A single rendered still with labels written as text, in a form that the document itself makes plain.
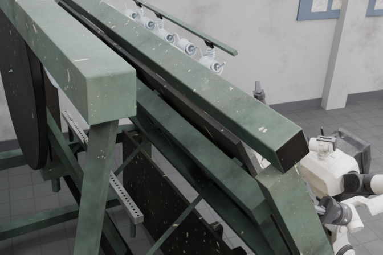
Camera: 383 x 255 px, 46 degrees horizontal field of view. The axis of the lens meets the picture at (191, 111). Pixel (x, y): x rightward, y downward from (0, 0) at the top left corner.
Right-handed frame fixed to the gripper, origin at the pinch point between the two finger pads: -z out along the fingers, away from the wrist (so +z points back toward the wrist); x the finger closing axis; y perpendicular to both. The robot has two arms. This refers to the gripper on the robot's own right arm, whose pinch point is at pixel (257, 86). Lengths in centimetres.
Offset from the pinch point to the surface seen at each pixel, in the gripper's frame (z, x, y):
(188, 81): -24, 79, 27
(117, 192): 45, 8, 82
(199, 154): 2, 81, 27
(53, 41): -47, 131, 49
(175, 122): -5, 63, 36
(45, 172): 34, -5, 124
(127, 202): 48, 16, 75
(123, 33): -39, 33, 56
